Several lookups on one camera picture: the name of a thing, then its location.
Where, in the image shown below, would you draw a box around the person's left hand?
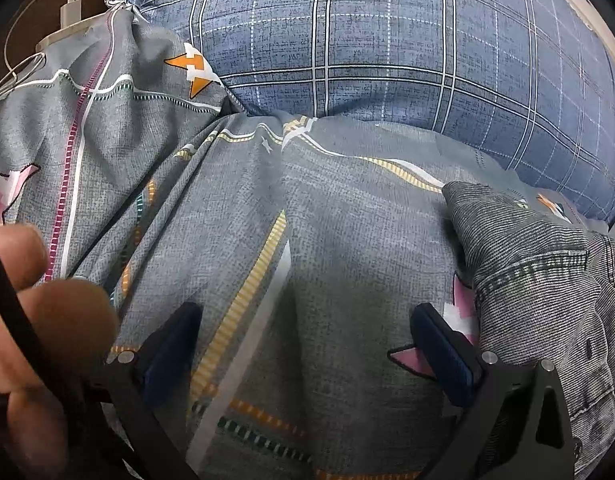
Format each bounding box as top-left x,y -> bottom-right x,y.
0,222 -> 120,480

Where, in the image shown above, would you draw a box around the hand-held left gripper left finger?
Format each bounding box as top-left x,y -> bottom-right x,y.
90,301 -> 204,480

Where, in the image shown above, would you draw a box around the blue plaid pillow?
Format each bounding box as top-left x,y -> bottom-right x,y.
114,0 -> 615,226

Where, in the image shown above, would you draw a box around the grey denim pants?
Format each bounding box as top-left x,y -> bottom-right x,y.
442,180 -> 615,480

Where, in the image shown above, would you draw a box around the black cable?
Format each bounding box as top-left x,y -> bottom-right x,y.
0,227 -> 133,480

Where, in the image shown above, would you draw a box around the grey star-print bedsheet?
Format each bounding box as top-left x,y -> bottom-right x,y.
0,7 -> 611,480

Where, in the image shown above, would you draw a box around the white charger with cable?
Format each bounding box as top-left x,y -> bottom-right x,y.
0,0 -> 83,106

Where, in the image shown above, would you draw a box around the white power strip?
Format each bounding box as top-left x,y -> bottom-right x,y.
37,12 -> 110,53

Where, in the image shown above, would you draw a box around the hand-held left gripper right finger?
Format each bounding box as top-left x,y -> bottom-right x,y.
410,302 -> 578,480

